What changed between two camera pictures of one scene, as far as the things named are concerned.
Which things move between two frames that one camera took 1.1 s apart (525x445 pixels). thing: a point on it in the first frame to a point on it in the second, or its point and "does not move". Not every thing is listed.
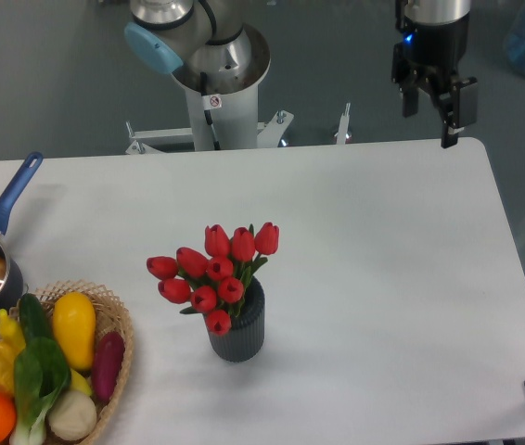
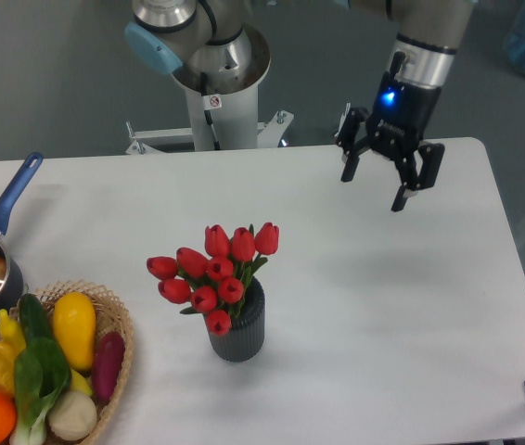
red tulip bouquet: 213,282 does not move
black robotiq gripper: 429,56 to 400,119
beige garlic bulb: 71,415 does not move
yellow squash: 74,323 does not move
